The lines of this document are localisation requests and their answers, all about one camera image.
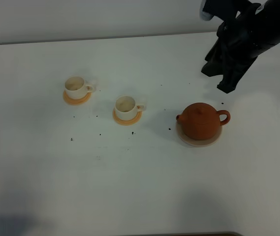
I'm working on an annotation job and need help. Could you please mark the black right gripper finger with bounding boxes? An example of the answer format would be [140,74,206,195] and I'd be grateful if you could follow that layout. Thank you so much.
[201,38,231,78]
[217,55,257,93]

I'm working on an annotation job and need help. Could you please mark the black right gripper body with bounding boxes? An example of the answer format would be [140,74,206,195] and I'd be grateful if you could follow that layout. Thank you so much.
[217,0,280,71]

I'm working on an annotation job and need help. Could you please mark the brown clay teapot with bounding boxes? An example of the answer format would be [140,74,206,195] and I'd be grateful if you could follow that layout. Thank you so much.
[176,103,231,140]

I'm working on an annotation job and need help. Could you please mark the beige teapot saucer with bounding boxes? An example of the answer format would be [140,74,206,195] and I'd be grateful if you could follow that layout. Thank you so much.
[176,122,222,147]

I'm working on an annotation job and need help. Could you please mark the orange coaster middle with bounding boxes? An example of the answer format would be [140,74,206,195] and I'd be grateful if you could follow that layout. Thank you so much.
[112,110,142,126]

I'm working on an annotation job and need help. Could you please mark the orange coaster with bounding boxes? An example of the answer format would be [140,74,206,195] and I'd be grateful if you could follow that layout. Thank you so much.
[63,91,92,106]
[112,110,142,126]

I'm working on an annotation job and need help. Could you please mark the white teacup middle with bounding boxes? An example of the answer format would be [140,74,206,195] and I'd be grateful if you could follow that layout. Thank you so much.
[114,95,146,121]

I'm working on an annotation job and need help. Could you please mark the white teacup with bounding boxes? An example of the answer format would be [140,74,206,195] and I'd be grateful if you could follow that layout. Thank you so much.
[114,95,146,121]
[64,76,95,100]

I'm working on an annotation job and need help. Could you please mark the white teacup far left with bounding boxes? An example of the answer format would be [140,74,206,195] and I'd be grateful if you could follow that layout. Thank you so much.
[64,76,95,100]

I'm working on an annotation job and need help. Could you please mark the orange coaster far left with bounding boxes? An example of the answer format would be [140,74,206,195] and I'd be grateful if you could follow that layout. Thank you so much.
[63,91,92,106]

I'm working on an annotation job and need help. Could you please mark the black camera mount bracket right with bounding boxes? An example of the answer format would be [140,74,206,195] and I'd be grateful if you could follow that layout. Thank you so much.
[209,0,261,23]

